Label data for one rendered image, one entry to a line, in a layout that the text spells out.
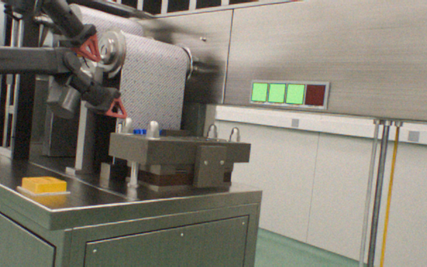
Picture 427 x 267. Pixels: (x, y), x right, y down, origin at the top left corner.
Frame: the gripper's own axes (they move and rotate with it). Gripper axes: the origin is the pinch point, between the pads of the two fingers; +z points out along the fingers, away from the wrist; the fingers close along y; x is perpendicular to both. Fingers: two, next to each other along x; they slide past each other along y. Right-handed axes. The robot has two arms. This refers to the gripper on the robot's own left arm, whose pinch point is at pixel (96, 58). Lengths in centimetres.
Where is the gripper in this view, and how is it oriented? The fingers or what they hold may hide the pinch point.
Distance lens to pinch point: 122.1
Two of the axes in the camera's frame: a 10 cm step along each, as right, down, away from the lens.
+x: 5.1, -7.5, 4.2
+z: 4.3, 6.5, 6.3
